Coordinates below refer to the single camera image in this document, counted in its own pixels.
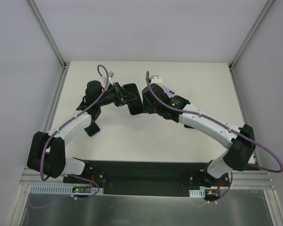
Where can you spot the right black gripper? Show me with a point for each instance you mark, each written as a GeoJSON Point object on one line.
{"type": "Point", "coordinates": [147, 100]}

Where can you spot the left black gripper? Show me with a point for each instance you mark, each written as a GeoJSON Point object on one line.
{"type": "Point", "coordinates": [119, 94]}

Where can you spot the black cased phone with ring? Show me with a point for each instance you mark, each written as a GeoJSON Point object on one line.
{"type": "Point", "coordinates": [135, 105]}

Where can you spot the black phone case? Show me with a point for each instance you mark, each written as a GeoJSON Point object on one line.
{"type": "Point", "coordinates": [189, 127]}

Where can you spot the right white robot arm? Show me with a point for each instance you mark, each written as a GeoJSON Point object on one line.
{"type": "Point", "coordinates": [238, 150]}

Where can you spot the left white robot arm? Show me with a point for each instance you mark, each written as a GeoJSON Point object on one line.
{"type": "Point", "coordinates": [48, 149]}

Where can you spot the lilac cased phone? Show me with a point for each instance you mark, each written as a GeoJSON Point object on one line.
{"type": "Point", "coordinates": [170, 93]}

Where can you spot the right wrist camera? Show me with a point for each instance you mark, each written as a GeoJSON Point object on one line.
{"type": "Point", "coordinates": [155, 79]}

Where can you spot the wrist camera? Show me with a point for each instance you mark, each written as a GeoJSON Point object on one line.
{"type": "Point", "coordinates": [155, 79]}
{"type": "Point", "coordinates": [110, 76]}

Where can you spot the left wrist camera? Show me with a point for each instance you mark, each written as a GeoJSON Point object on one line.
{"type": "Point", "coordinates": [110, 76]}

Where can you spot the left aluminium frame post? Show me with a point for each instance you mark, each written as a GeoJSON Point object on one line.
{"type": "Point", "coordinates": [46, 32]}

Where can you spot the aluminium frame post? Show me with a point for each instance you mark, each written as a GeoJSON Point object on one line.
{"type": "Point", "coordinates": [46, 32]}
{"type": "Point", "coordinates": [258, 21]}

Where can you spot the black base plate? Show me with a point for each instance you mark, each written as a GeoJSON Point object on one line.
{"type": "Point", "coordinates": [171, 179]}

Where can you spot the right white cable duct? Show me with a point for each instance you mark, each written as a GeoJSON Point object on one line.
{"type": "Point", "coordinates": [197, 193]}

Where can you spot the white cable duct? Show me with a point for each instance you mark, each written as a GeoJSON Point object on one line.
{"type": "Point", "coordinates": [75, 190]}
{"type": "Point", "coordinates": [197, 193]}

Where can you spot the aluminium front rail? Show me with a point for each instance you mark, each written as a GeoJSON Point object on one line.
{"type": "Point", "coordinates": [253, 179]}

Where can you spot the left white cable duct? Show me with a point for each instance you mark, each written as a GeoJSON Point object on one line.
{"type": "Point", "coordinates": [75, 190]}

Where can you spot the right aluminium frame post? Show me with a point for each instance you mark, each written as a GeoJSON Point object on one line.
{"type": "Point", "coordinates": [258, 21]}

